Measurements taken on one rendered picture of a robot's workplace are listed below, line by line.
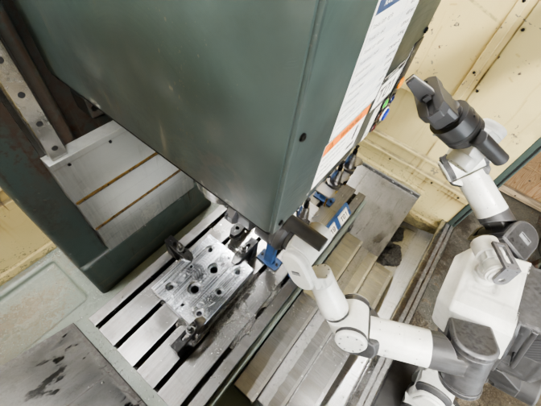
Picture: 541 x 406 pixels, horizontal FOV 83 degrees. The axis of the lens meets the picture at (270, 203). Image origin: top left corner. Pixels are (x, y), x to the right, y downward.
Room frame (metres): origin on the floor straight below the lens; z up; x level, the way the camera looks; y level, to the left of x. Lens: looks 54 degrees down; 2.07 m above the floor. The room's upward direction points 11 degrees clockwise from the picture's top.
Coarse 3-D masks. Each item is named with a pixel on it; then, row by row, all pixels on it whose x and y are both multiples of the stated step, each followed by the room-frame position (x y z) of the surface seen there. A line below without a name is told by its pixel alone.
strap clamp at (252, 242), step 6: (252, 240) 0.59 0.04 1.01; (246, 246) 0.56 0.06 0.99; (252, 246) 0.56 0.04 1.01; (240, 252) 0.53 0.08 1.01; (246, 252) 0.53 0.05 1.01; (252, 252) 0.57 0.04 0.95; (234, 258) 0.50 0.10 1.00; (240, 258) 0.50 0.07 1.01; (246, 258) 0.56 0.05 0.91; (234, 264) 0.48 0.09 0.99
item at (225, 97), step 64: (64, 0) 0.46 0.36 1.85; (128, 0) 0.38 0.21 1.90; (192, 0) 0.33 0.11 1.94; (256, 0) 0.29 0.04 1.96; (320, 0) 0.26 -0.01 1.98; (64, 64) 0.52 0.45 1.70; (128, 64) 0.40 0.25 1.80; (192, 64) 0.33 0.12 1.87; (256, 64) 0.28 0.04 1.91; (320, 64) 0.28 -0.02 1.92; (128, 128) 0.43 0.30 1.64; (192, 128) 0.34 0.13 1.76; (256, 128) 0.28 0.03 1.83; (320, 128) 0.32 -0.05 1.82; (256, 192) 0.28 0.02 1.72
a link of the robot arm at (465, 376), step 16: (432, 336) 0.24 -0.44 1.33; (432, 352) 0.21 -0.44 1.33; (448, 352) 0.21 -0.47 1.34; (432, 368) 0.18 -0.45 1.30; (448, 368) 0.18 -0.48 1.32; (464, 368) 0.18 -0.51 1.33; (480, 368) 0.18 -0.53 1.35; (448, 384) 0.16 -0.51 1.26; (464, 384) 0.16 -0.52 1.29; (480, 384) 0.16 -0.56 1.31
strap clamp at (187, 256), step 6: (168, 240) 0.52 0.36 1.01; (174, 240) 0.53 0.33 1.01; (168, 246) 0.51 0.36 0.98; (174, 246) 0.50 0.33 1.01; (180, 246) 0.49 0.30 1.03; (168, 252) 0.52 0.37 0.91; (174, 252) 0.51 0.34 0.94; (180, 252) 0.48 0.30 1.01; (186, 252) 0.49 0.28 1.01; (186, 258) 0.47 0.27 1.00; (192, 258) 0.47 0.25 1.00
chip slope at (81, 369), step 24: (72, 336) 0.20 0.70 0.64; (24, 360) 0.08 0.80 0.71; (48, 360) 0.09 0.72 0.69; (72, 360) 0.11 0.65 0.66; (96, 360) 0.13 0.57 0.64; (0, 384) -0.01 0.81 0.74; (24, 384) 0.01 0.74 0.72; (48, 384) 0.02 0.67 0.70; (72, 384) 0.03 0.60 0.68; (96, 384) 0.05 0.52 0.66; (120, 384) 0.06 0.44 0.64
